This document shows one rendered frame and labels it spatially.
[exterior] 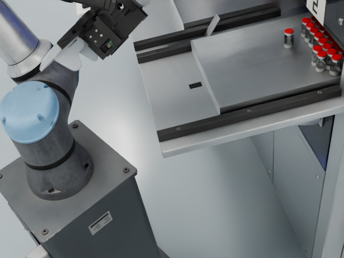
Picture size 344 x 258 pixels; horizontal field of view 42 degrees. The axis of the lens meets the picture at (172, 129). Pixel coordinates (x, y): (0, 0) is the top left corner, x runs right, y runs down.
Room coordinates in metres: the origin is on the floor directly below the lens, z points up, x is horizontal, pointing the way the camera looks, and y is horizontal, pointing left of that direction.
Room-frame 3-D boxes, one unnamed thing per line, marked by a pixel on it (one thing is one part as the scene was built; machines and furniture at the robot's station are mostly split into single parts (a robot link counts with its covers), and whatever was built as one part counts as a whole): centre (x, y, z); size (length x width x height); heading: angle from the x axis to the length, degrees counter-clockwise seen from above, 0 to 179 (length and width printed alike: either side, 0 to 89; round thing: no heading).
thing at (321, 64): (0.77, -0.36, 0.91); 0.02 x 0.02 x 0.05
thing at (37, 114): (0.71, 0.27, 0.96); 0.13 x 0.12 x 0.14; 170
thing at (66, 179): (0.70, 0.27, 0.84); 0.15 x 0.15 x 0.10
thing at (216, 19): (0.98, -0.10, 0.91); 0.14 x 0.03 x 0.06; 94
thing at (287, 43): (0.88, -0.32, 0.90); 0.02 x 0.02 x 0.04
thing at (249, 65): (0.82, -0.27, 0.90); 0.34 x 0.26 x 0.04; 94
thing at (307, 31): (0.82, -0.38, 0.91); 0.18 x 0.02 x 0.05; 4
